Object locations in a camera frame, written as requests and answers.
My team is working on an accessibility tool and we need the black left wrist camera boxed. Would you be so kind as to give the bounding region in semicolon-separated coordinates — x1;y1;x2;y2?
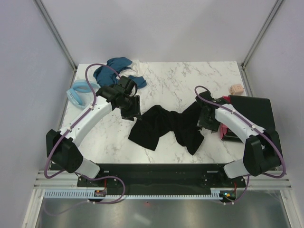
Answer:
117;76;138;97

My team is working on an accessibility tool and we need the white t shirt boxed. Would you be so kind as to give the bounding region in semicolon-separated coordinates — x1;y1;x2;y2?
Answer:
120;60;149;77

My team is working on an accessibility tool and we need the blue t shirt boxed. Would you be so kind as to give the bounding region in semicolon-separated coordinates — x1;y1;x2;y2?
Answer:
93;57;147;89

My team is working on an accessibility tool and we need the white slotted cable duct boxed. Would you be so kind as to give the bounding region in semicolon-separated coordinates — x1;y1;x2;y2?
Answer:
44;189;236;200

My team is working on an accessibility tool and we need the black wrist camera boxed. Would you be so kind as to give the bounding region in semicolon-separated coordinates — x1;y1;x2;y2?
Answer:
195;91;229;107
117;76;138;97

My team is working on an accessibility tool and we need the pink foam cube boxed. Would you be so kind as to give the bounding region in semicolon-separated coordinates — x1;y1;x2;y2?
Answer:
229;84;244;95

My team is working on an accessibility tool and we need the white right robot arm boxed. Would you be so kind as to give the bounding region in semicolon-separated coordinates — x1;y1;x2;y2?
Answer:
198;98;286;187

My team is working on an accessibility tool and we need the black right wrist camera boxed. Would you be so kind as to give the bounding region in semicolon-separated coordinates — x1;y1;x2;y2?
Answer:
195;91;229;107

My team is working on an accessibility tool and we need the aluminium frame rail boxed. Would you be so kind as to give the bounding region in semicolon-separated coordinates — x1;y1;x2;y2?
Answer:
33;170;292;190

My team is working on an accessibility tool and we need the black t shirt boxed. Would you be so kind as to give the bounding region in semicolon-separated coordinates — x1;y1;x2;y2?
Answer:
128;102;204;155

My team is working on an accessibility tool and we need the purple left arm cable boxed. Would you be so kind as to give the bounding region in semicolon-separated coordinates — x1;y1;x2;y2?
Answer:
44;63;126;216

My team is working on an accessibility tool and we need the light blue ring toy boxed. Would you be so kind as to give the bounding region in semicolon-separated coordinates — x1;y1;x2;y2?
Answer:
66;80;94;110

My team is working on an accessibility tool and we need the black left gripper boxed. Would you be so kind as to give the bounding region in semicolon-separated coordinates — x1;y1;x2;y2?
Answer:
117;95;142;122

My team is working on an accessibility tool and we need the black and pink drawer box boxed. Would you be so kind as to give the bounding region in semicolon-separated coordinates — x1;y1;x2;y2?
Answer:
215;95;276;143

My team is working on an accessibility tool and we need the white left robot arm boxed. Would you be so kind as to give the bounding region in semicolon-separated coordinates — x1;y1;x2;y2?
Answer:
44;85;141;187

